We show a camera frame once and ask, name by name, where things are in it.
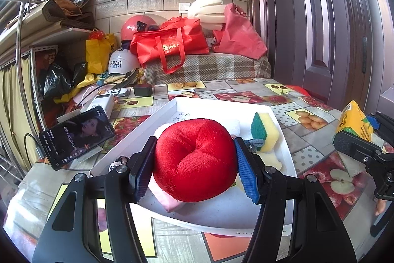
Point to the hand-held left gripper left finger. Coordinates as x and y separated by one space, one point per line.
144 170

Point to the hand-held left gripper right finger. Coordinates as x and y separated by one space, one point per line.
246 176

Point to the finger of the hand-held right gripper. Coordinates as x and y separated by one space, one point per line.
347 141
371 122

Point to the yellow tissue pack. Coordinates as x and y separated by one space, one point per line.
354 122

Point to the red plush apple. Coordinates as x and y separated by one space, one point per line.
194 161

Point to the white tray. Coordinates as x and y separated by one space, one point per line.
215 109

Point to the person's right hand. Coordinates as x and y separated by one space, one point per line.
380 207

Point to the small grey cloth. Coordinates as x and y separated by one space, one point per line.
254 144

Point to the pink cloth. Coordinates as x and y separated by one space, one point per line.
169 201

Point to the fruit print tablecloth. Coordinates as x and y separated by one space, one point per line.
307 139

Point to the yellow green sponge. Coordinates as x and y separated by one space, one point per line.
267 133

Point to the small red printed bag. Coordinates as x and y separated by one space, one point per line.
295 89

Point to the black smartphone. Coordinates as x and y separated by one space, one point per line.
77 136

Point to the black charger block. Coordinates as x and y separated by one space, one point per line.
143 90

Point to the white power bank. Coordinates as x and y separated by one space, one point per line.
101 101

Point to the yellow plastic sheet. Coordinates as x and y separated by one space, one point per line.
74 89

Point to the white helmet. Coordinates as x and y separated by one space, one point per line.
121 61

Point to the purple metal door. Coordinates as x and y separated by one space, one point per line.
323 19

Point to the plaid cloth cover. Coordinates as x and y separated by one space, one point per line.
209 69

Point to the black plastic bag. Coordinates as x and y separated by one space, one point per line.
57 81

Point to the yellow shopping bag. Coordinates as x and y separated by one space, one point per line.
100 53

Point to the red tote bag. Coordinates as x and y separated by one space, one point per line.
172 44

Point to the red helmet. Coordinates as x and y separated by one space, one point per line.
132 28

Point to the red plastic bag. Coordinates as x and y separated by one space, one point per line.
240 32

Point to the yellow curtain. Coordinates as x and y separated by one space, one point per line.
10 109

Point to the curved chrome tube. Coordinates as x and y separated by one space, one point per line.
20 59

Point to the white foam strips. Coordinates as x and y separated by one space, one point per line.
206 8

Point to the brown folded bags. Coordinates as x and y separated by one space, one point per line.
64 10

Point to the white wall switch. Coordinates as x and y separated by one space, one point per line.
185 6

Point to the wooden wall shelf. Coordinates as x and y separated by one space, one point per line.
37 35

